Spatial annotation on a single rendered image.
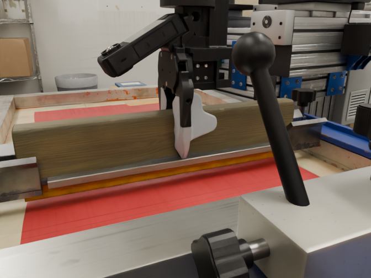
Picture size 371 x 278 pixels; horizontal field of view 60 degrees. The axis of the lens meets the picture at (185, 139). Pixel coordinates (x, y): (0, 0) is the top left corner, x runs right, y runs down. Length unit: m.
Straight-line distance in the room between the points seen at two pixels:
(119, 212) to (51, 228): 0.08
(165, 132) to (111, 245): 0.25
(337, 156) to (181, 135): 0.27
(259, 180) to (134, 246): 0.31
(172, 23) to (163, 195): 0.22
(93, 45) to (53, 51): 0.45
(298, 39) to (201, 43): 0.58
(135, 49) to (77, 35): 3.71
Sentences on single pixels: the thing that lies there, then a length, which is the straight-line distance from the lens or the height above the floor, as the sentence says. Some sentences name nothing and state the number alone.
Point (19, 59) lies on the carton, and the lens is 3.62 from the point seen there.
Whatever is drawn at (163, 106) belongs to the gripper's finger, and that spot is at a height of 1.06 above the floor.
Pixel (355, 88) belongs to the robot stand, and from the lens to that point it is 1.56.
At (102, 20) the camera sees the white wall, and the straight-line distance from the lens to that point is 4.14.
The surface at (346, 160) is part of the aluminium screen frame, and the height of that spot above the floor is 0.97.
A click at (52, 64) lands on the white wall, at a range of 4.11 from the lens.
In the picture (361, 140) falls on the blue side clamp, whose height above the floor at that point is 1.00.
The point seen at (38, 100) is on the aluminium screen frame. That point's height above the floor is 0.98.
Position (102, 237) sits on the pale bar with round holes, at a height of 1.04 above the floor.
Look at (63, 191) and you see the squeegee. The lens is 0.45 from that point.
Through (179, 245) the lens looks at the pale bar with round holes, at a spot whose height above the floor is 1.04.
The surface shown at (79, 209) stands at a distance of 0.43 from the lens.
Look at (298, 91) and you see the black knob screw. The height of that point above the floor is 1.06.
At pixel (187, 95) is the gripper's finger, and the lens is 0.40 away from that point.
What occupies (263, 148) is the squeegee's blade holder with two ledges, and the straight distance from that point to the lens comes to 0.51.
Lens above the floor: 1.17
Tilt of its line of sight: 19 degrees down
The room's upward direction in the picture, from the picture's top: straight up
